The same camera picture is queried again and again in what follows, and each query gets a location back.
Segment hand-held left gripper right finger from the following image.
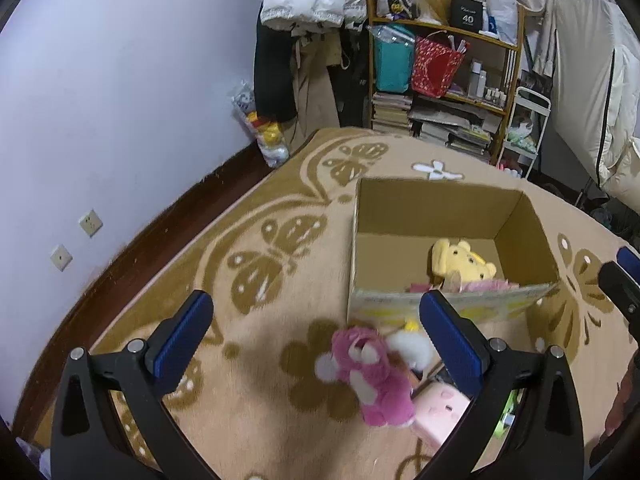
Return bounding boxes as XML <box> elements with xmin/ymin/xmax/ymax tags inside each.
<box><xmin>419</xmin><ymin>289</ymin><xmax>586</xmax><ymax>480</ymax></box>

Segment pink ruffled cloth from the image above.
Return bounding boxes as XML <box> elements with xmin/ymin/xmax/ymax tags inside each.
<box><xmin>410</xmin><ymin>279</ymin><xmax>521</xmax><ymax>294</ymax></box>

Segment black box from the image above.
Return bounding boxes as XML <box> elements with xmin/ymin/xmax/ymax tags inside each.
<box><xmin>448</xmin><ymin>0</ymin><xmax>486</xmax><ymax>31</ymax></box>

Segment black garment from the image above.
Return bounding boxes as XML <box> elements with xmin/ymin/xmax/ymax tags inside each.
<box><xmin>330</xmin><ymin>25</ymin><xmax>373</xmax><ymax>128</ymax></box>

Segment stack of magazines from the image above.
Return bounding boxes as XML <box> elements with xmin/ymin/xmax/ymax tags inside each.
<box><xmin>410</xmin><ymin>97</ymin><xmax>503</xmax><ymax>161</ymax></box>

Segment pink plush toy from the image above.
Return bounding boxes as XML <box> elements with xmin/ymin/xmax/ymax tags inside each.
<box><xmin>315</xmin><ymin>326</ymin><xmax>417</xmax><ymax>428</ymax></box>

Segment white fluffy plush toy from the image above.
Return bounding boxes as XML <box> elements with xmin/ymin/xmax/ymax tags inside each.
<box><xmin>385</xmin><ymin>322</ymin><xmax>435</xmax><ymax>373</ymax></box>

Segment red patterned gift bag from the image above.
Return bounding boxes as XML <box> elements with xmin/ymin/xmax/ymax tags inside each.
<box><xmin>411</xmin><ymin>35</ymin><xmax>466</xmax><ymax>100</ymax></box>

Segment teal bag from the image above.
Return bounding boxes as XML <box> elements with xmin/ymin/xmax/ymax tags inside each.
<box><xmin>374</xmin><ymin>35</ymin><xmax>416</xmax><ymax>93</ymax></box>

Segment yellow plush toy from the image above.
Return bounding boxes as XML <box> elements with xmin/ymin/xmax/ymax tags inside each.
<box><xmin>430</xmin><ymin>240</ymin><xmax>498</xmax><ymax>291</ymax></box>

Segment beige butterfly patterned rug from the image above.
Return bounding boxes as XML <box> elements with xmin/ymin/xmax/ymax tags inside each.
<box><xmin>85</xmin><ymin>127</ymin><xmax>640</xmax><ymax>480</ymax></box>

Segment white metal cart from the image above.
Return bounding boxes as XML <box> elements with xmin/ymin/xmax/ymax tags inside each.
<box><xmin>500</xmin><ymin>86</ymin><xmax>552</xmax><ymax>178</ymax></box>

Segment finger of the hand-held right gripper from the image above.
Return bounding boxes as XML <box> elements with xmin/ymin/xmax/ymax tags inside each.
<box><xmin>616</xmin><ymin>246</ymin><xmax>640</xmax><ymax>273</ymax></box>
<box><xmin>598</xmin><ymin>261</ymin><xmax>640</xmax><ymax>346</ymax></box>

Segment white plastic bag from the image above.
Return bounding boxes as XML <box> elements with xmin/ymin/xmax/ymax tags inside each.
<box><xmin>482</xmin><ymin>0</ymin><xmax>521</xmax><ymax>43</ymax></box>

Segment wall socket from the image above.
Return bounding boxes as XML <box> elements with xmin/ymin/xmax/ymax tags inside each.
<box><xmin>49</xmin><ymin>244</ymin><xmax>73</xmax><ymax>272</ymax></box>
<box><xmin>78</xmin><ymin>208</ymin><xmax>103</xmax><ymax>237</ymax></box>

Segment white bow clip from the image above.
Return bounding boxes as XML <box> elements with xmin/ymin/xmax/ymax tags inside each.
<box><xmin>411</xmin><ymin>160</ymin><xmax>465</xmax><ymax>182</ymax></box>

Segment cardboard box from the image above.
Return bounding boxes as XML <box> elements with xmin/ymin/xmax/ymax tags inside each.
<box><xmin>346</xmin><ymin>177</ymin><xmax>562</xmax><ymax>323</ymax></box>

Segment pink square plush cushion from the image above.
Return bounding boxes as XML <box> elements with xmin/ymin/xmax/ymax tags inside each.
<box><xmin>411</xmin><ymin>381</ymin><xmax>472</xmax><ymax>451</ymax></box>

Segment black coat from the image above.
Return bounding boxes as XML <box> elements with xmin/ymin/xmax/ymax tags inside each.
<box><xmin>253</xmin><ymin>12</ymin><xmax>297</xmax><ymax>123</ymax></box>

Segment stack of books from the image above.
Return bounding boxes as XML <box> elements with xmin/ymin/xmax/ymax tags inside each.
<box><xmin>371</xmin><ymin>91</ymin><xmax>413</xmax><ymax>135</ymax></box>

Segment white duvet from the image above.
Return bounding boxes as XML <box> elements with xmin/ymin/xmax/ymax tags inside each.
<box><xmin>550</xmin><ymin>0</ymin><xmax>640</xmax><ymax>206</ymax></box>

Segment wooden shelf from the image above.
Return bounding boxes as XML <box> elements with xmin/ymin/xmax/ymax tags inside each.
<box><xmin>364</xmin><ymin>0</ymin><xmax>526</xmax><ymax>166</ymax></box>

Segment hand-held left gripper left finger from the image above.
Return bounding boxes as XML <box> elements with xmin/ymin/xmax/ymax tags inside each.
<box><xmin>50</xmin><ymin>289</ymin><xmax>216</xmax><ymax>480</ymax></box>

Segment beige trousers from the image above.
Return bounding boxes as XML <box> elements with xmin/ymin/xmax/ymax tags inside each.
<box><xmin>285</xmin><ymin>35</ymin><xmax>341</xmax><ymax>156</ymax></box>

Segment clear plastic bag of toys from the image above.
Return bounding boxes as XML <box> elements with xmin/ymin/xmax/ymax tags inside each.
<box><xmin>231</xmin><ymin>80</ymin><xmax>291</xmax><ymax>168</ymax></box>

